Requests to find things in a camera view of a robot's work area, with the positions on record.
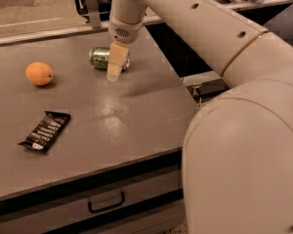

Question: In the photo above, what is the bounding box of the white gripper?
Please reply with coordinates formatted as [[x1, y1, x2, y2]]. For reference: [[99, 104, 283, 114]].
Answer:
[[106, 15, 143, 82]]

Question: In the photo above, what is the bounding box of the green soda can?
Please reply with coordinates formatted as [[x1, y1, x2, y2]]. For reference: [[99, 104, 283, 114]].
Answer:
[[89, 47, 130, 70]]

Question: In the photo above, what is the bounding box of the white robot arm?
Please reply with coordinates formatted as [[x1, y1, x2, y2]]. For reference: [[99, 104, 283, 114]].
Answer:
[[108, 0, 293, 234]]

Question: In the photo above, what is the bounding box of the orange fruit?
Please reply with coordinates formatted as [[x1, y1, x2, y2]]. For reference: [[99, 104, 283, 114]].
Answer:
[[25, 61, 53, 86]]

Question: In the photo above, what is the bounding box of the black snack bar wrapper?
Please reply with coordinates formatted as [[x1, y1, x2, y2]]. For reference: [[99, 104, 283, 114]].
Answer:
[[20, 111, 71, 153]]

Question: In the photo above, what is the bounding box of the grey metal rail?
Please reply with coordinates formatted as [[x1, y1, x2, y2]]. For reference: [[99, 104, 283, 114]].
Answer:
[[0, 0, 293, 46]]

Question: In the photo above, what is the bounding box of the black drawer handle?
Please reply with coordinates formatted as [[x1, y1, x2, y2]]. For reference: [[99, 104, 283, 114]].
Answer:
[[87, 190, 125, 215]]

